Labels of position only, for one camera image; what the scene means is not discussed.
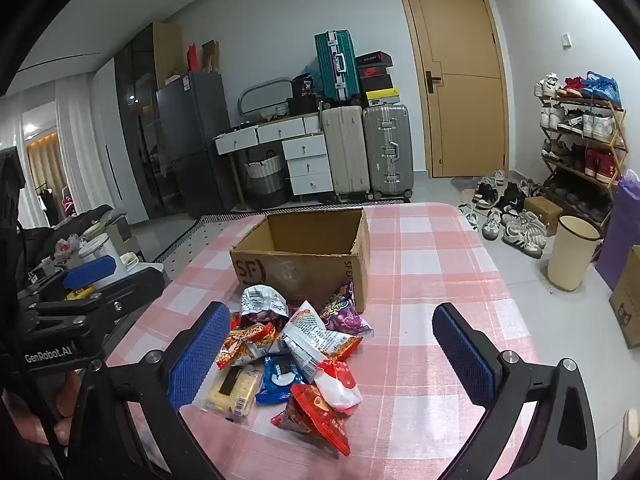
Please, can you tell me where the pink plaid tablecloth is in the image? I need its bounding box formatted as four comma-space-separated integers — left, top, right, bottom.
102, 201, 546, 480

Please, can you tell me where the yellow cracker packet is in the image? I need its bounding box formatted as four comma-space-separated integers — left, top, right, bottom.
206, 364, 265, 418

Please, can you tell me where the woven laundry basket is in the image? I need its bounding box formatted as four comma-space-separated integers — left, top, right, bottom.
244, 150, 286, 196

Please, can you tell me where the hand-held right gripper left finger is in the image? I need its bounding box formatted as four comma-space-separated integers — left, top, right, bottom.
67, 301, 233, 480

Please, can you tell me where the wooden door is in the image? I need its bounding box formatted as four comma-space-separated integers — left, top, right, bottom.
395, 0, 510, 178

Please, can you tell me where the dark cloth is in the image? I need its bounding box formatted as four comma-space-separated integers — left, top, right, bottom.
17, 204, 113, 286

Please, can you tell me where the small cardboard box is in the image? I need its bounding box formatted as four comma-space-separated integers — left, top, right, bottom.
522, 196, 565, 236

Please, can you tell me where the blue cookie packet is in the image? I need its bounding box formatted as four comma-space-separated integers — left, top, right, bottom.
255, 355, 306, 406

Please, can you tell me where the black case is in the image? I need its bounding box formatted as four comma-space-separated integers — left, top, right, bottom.
287, 96, 323, 116

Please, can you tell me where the pile of loose sneakers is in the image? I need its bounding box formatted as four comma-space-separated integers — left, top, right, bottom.
457, 170, 551, 261

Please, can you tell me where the large printed cardboard box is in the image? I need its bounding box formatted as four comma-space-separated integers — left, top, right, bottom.
609, 245, 640, 350

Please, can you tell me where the arched metal frame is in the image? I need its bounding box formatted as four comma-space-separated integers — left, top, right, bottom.
237, 77, 293, 121

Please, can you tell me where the silver suitcase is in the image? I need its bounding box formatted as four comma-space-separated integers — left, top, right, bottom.
362, 104, 415, 201

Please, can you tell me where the brown cardboard box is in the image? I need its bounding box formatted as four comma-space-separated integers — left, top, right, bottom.
230, 207, 372, 313

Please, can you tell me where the orange noodle snack packet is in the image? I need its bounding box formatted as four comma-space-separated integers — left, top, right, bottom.
215, 322, 283, 371

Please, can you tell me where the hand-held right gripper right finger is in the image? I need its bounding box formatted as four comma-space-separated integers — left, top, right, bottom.
432, 302, 598, 480

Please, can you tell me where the white red snack packet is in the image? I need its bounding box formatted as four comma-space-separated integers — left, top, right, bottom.
280, 301, 363, 383

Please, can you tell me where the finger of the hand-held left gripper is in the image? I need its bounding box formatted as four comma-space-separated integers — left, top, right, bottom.
24, 266, 167, 334
19, 255, 118, 307

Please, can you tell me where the white red candy packet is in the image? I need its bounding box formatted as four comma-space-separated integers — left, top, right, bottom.
314, 359, 363, 416

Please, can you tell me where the black carton white label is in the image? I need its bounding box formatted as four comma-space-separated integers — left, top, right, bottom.
290, 74, 321, 101

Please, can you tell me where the black red shoebox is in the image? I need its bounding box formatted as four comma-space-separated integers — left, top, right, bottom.
356, 50, 394, 68

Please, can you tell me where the purple bag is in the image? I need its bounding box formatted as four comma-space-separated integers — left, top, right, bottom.
594, 169, 640, 291

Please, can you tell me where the white sheer curtain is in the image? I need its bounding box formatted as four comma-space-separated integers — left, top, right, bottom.
55, 75, 118, 211

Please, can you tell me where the beige suitcase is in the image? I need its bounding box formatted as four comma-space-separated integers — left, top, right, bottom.
320, 105, 371, 201

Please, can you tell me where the teal suitcase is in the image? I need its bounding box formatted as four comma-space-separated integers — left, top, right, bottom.
314, 30, 362, 103

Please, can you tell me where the yellow black shoebox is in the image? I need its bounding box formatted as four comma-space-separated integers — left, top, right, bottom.
362, 89, 401, 108

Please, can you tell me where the cream waste bin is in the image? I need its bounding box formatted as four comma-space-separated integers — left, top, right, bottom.
546, 215, 601, 292

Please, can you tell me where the brown paper bag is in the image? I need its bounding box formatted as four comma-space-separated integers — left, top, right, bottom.
201, 40, 221, 75

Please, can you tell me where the purple candy packet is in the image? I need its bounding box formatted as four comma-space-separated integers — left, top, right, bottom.
320, 282, 375, 338

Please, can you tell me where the grey door mat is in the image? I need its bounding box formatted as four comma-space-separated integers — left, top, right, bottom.
450, 175, 506, 206

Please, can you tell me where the white pot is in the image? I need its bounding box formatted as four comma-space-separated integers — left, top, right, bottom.
80, 234, 132, 291

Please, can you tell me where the wooden shoe rack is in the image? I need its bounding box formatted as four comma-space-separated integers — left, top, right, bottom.
537, 92, 628, 231

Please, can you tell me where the silver purple snack packet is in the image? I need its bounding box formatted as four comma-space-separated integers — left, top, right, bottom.
239, 284, 290, 328

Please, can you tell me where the white drawer desk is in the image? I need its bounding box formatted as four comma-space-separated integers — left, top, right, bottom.
215, 112, 335, 196

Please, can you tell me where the dark glass cabinet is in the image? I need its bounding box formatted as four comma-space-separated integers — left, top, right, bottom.
114, 22, 183, 223

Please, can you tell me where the dark grey refrigerator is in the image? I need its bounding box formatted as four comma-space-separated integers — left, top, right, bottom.
156, 72, 238, 218

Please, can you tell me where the person's left hand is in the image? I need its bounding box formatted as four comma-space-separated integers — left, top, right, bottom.
50, 372, 83, 445

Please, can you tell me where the shoe rack with shoes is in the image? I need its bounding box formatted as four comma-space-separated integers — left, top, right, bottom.
532, 71, 628, 226

